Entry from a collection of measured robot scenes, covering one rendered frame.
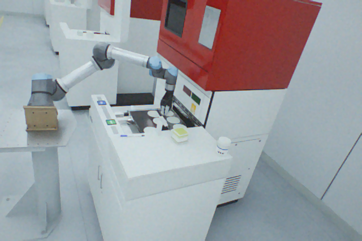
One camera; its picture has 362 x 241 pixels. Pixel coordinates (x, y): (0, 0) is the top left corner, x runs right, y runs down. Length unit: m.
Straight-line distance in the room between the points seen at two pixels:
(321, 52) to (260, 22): 1.34
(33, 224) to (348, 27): 3.04
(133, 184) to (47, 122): 0.76
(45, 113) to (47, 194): 0.66
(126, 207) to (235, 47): 1.07
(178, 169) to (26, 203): 1.35
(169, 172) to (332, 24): 2.15
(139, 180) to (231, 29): 0.95
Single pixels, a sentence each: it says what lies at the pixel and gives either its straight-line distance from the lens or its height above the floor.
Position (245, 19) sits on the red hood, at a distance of 1.58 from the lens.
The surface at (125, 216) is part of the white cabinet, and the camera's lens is 1.41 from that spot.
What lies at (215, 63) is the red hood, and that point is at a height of 1.40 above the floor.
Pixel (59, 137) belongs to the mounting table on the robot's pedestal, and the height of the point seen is 0.82.
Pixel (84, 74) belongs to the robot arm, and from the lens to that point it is 1.89.
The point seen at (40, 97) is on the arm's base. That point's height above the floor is 1.03.
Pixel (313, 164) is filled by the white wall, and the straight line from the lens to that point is 3.03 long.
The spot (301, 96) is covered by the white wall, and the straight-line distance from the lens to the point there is 3.01.
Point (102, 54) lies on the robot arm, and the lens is 1.76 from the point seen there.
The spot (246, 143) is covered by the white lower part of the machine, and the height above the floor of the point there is 0.75.
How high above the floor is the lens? 1.79
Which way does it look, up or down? 28 degrees down
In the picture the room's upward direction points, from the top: 11 degrees clockwise
